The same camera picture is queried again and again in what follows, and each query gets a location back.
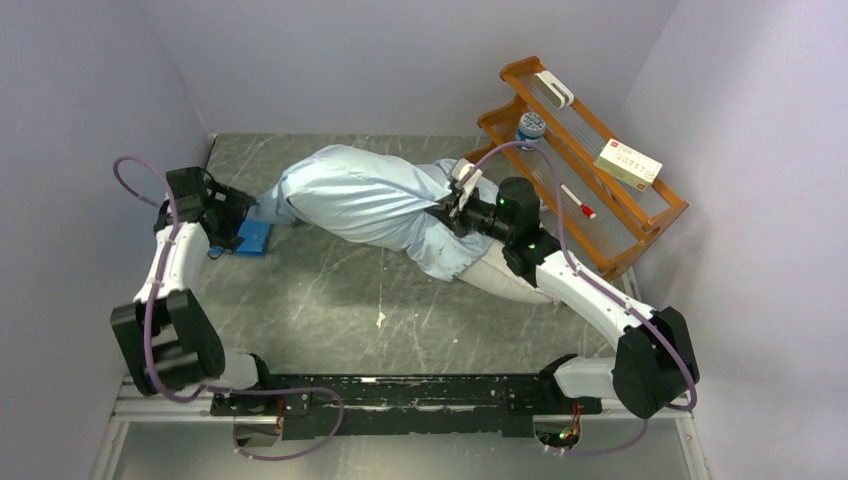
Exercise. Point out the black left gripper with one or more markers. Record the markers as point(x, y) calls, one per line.
point(235, 206)

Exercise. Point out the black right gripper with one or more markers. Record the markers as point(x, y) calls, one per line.
point(457, 221)

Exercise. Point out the white pillow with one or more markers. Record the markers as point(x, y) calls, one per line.
point(513, 278)

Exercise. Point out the light blue pillowcase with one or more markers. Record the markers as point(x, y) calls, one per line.
point(381, 200)

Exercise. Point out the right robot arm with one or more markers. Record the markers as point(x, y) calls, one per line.
point(654, 362)

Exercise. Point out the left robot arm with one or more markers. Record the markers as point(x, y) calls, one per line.
point(165, 336)

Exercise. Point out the blue white jar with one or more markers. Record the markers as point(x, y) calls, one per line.
point(531, 129)

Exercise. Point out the red white marker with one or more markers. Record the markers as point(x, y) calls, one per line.
point(585, 209)

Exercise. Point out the orange wooden shelf rack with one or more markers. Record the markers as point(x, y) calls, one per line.
point(628, 222)

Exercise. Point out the white rectangular device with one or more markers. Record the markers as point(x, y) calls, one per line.
point(552, 89)

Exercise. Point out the white medicine box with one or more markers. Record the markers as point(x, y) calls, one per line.
point(628, 165)

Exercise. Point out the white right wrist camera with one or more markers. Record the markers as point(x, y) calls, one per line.
point(465, 179)

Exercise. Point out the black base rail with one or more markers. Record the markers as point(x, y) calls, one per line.
point(505, 423)

